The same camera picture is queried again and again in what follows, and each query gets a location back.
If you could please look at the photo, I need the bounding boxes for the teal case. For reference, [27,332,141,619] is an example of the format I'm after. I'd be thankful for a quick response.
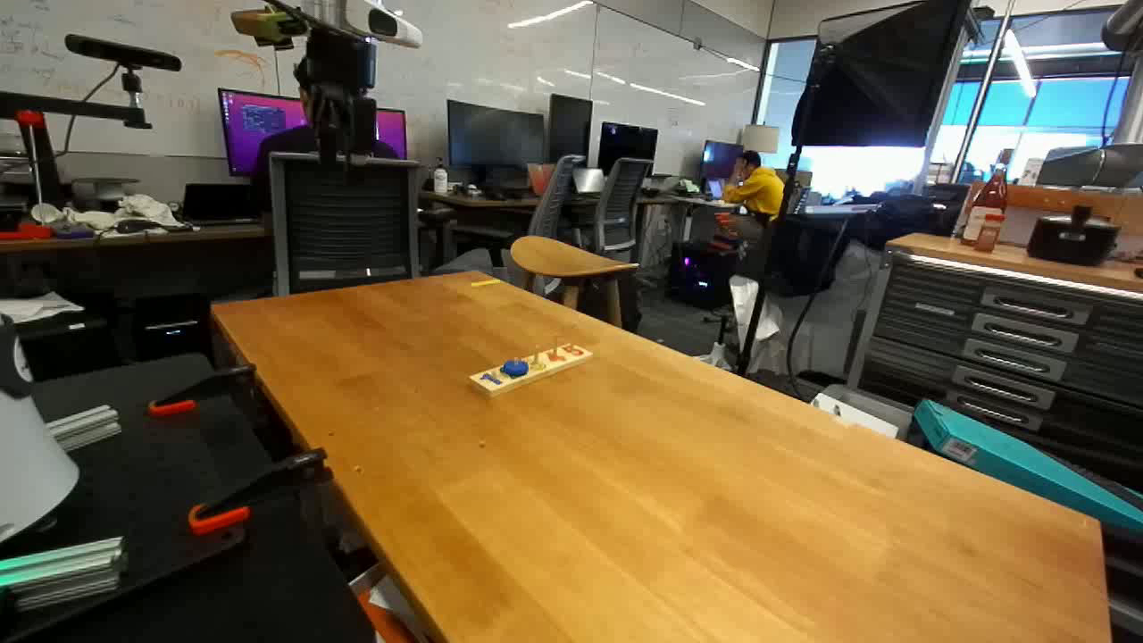
[913,399,1143,536]

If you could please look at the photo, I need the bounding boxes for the orange black clamp upper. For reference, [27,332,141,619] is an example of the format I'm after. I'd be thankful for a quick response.
[145,363,252,417]

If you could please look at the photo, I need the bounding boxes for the round wooden side table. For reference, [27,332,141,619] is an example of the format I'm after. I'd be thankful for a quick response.
[510,235,632,324]

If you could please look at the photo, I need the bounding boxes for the aluminium extrusion bars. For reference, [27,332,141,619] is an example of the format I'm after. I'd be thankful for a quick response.
[0,536,124,610]

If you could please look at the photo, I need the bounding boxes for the grey drawer cabinet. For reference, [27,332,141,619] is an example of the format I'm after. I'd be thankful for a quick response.
[851,232,1143,487]

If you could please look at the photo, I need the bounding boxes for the wooden number peg board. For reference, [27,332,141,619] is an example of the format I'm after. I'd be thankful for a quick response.
[472,342,594,393]

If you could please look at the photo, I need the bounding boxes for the person in yellow shirt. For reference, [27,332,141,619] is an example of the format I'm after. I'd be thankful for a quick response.
[721,151,785,221]

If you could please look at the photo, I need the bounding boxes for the orange black clamp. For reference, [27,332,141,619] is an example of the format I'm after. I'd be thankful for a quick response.
[145,363,252,417]
[185,450,324,541]

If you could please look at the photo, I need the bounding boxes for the dark monitor centre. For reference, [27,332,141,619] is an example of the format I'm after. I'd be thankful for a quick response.
[445,100,547,186]

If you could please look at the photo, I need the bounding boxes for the orange black clamp lower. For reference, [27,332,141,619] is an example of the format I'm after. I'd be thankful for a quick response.
[185,450,324,541]

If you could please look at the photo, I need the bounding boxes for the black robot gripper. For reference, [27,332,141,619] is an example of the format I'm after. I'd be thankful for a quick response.
[294,26,376,165]

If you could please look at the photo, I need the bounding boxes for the grey mesh office chair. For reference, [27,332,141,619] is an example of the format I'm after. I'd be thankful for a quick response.
[266,151,421,293]

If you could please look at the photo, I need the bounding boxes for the pink screen monitor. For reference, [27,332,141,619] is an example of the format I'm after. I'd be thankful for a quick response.
[219,88,410,174]

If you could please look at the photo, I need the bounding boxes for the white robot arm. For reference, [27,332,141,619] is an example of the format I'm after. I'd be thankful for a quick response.
[233,0,421,162]

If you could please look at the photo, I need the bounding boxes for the grey office chair background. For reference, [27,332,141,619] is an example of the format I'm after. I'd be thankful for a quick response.
[589,157,650,255]

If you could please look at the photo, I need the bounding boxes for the black camera on stand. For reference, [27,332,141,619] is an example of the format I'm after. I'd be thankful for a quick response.
[65,36,181,130]

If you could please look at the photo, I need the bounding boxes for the black softbox studio light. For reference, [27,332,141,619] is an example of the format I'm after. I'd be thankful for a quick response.
[793,0,972,145]

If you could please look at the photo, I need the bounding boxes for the black device on cabinet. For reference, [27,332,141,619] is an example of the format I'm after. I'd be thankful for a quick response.
[1028,207,1119,263]

